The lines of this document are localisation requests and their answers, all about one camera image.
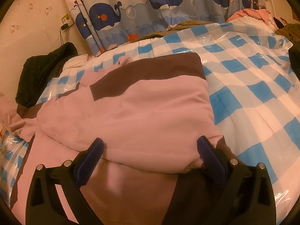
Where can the whale pattern curtain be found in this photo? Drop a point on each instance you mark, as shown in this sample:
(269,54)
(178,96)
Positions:
(106,24)

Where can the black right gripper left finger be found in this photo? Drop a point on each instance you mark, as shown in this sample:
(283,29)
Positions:
(54,195)

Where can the pink and brown jacket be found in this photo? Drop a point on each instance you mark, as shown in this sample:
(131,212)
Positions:
(149,114)

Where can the blue white checkered quilt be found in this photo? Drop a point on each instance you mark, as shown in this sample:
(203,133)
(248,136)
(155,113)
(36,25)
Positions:
(252,88)

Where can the black garment pile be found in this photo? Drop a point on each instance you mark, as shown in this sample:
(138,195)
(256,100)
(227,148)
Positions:
(39,70)

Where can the olive brown garment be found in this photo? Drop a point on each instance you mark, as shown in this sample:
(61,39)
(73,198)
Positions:
(291,31)

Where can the pink clothes pile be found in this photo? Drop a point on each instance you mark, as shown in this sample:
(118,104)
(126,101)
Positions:
(260,14)

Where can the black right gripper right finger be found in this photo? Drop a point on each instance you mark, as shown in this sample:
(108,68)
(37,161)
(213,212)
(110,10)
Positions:
(245,192)

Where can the white quilted blanket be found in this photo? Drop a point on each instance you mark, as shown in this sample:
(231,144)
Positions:
(75,63)

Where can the white wall socket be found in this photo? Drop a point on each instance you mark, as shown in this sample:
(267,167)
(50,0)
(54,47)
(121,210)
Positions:
(67,22)

